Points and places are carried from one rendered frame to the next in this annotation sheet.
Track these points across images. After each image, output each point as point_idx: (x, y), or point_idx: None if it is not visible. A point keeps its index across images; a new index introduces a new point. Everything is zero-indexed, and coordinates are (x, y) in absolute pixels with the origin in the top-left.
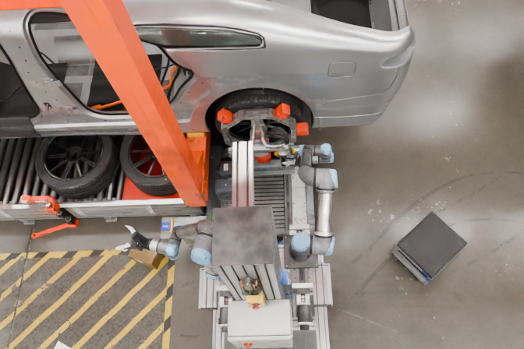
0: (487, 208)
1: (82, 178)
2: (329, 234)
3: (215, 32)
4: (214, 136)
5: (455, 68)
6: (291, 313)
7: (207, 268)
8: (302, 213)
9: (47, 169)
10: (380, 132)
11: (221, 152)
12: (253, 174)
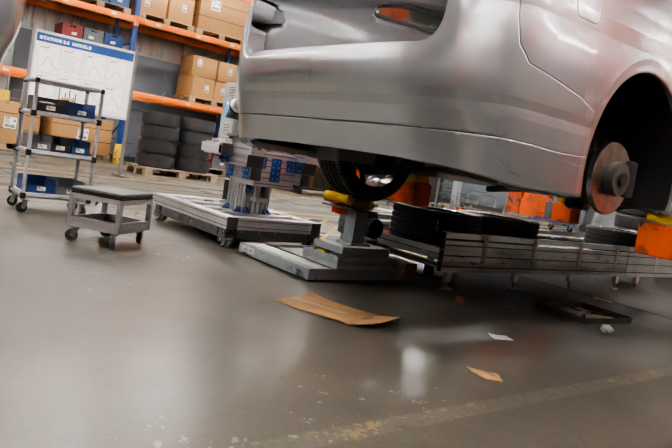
0: (20, 251)
1: (466, 210)
2: (233, 99)
3: (408, 10)
4: (430, 288)
5: (114, 334)
6: (232, 96)
7: None
8: (264, 247)
9: (497, 215)
10: (222, 287)
11: (399, 261)
12: None
